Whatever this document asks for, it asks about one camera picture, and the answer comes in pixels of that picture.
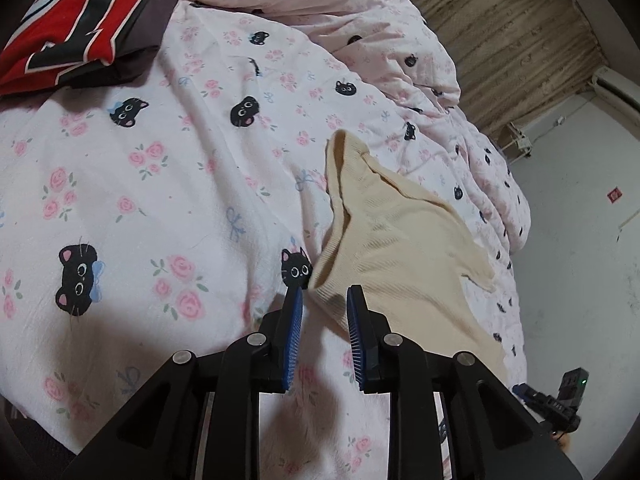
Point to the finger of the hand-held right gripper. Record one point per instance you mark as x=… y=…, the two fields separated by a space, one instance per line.
x=529 y=393

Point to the white cat and rose bedsheet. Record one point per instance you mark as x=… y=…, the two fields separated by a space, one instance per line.
x=150 y=185

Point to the dark grey folded garment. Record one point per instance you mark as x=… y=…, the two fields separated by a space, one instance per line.
x=145 y=30

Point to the pink cat print quilt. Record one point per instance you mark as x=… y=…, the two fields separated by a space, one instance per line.
x=350 y=15

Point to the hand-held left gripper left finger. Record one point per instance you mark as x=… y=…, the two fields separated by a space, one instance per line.
x=293 y=340

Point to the red wall sticker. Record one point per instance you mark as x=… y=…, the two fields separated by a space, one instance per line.
x=614 y=194

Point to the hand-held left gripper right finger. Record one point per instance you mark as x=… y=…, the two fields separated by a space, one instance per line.
x=356 y=340

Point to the red jersey with black print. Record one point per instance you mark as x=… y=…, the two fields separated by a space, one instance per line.
x=75 y=20

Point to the white wall air conditioner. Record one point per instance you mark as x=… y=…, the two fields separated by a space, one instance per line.
x=617 y=85

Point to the cream ribbed knit garment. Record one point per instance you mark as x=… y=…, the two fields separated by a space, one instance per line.
x=400 y=240

